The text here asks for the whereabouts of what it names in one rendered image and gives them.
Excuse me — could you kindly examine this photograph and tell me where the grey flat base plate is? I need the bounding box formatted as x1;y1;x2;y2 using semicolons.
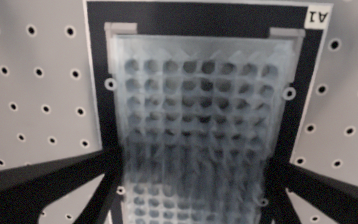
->
0;0;358;224

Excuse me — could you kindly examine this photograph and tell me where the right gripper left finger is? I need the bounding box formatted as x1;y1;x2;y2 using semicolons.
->
0;145;123;224

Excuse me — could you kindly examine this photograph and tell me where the clear well plate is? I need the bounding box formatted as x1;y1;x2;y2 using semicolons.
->
109;34;296;224

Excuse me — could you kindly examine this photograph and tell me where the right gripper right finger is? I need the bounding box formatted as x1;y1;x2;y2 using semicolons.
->
265;156;358;224

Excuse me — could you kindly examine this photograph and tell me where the black plate nest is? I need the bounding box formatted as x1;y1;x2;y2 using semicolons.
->
83;0;333;163

